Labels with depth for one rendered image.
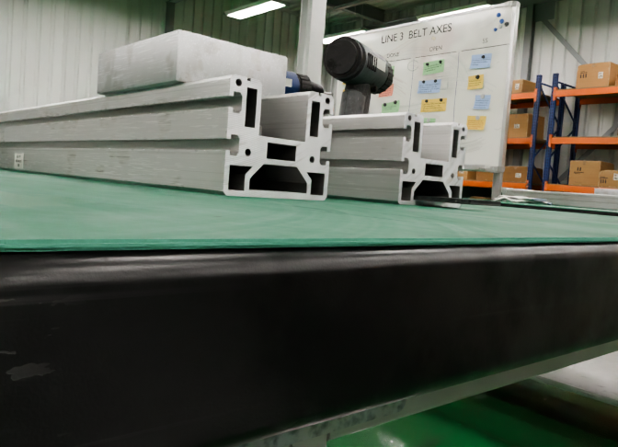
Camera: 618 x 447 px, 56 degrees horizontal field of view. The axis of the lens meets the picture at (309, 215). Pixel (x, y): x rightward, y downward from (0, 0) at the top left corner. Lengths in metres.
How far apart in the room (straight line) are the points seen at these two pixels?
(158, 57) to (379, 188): 0.23
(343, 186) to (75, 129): 0.29
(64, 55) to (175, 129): 12.51
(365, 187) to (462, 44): 3.40
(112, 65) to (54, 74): 12.24
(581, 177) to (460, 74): 7.14
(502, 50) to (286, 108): 3.32
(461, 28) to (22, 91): 9.95
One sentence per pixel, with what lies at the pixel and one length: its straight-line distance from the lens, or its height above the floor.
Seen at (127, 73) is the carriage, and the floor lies 0.88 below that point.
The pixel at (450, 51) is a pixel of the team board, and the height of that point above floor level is 1.70.
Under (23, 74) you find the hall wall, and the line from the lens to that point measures 12.71.
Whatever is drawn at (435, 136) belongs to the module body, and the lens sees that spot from 0.61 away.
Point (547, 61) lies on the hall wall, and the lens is 12.51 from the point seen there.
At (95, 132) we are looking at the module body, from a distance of 0.63.
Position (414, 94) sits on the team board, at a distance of 4.10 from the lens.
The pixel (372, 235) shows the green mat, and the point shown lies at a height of 0.78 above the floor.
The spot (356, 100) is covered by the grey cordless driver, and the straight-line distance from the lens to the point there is 0.85.
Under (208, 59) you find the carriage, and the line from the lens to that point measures 0.50.
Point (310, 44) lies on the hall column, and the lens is 9.41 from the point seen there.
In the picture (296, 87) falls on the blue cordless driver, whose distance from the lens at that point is 1.09.
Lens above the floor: 0.79
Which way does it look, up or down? 3 degrees down
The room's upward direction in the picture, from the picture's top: 4 degrees clockwise
